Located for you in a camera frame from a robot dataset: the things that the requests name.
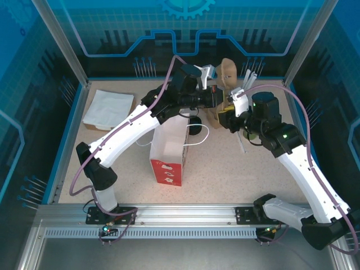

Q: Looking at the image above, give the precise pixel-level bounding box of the brown pulp cup carrier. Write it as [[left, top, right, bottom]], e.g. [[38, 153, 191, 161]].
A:
[[215, 57, 239, 113]]

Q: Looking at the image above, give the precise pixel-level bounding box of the stack of white napkins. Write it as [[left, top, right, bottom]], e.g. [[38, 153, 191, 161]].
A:
[[83, 89, 135, 131]]

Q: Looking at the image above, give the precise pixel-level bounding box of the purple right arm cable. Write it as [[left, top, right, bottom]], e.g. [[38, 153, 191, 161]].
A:
[[238, 83, 360, 255]]

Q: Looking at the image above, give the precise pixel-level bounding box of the slotted grey cable duct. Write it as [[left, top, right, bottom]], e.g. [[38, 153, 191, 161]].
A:
[[43, 227, 261, 240]]

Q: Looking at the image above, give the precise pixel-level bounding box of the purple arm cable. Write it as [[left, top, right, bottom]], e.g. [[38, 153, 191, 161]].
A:
[[238, 83, 360, 255], [69, 55, 188, 246]]

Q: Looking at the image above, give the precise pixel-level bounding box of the red and white paper bag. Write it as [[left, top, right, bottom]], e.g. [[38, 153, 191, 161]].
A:
[[136, 114, 210, 187]]

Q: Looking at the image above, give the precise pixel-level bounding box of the aluminium frame post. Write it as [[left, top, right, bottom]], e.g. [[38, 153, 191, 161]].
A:
[[31, 0, 91, 88], [282, 0, 338, 88]]

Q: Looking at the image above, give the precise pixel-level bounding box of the aluminium mounting rail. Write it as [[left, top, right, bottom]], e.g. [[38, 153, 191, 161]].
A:
[[36, 202, 338, 227]]

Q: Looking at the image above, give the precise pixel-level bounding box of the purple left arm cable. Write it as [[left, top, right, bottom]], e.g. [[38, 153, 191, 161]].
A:
[[69, 55, 188, 246]]

